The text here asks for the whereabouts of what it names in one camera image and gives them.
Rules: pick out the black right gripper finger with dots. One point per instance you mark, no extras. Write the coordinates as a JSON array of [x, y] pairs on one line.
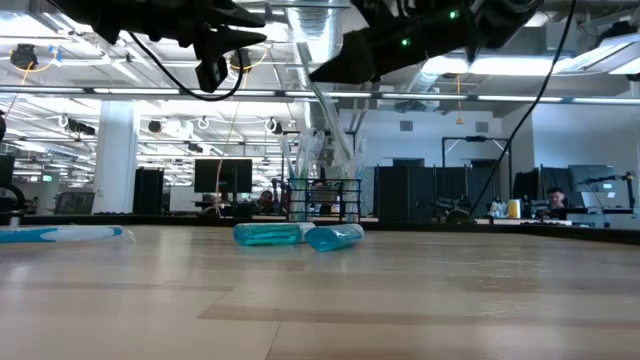
[[355, 60], [380, 12]]

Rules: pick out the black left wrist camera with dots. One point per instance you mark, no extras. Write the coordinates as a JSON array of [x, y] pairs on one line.
[[210, 75]]

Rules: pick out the silver air duct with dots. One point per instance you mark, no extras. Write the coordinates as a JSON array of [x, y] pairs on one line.
[[315, 30]]

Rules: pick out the black rack frame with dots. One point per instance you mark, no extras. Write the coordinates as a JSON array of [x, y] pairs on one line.
[[475, 138]]

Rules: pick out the black ceiling device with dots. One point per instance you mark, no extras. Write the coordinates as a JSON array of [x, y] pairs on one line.
[[24, 56]]

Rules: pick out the blue mouthwash bottle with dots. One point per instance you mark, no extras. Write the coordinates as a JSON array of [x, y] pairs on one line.
[[332, 239], [265, 235]]

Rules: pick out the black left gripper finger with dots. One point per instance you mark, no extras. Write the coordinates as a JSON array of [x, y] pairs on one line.
[[235, 15], [220, 42]]

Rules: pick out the yellow cup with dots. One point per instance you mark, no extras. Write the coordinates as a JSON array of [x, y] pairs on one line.
[[514, 209]]

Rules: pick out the black monitor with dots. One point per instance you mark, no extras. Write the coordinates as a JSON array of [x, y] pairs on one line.
[[222, 175]]

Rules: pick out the black partition panels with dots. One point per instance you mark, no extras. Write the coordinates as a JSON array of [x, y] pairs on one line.
[[400, 192]]

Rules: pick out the person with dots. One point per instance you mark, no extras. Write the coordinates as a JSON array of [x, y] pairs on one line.
[[556, 196], [265, 200]]

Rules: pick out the black cabinet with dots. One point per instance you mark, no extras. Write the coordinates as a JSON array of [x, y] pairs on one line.
[[147, 192]]

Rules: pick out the white column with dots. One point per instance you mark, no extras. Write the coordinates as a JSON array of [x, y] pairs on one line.
[[115, 160]]

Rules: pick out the black aluminium table frame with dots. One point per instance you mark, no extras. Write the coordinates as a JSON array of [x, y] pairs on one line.
[[575, 234]]

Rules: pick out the grey monitor on arm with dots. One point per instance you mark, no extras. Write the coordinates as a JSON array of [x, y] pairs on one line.
[[592, 177]]

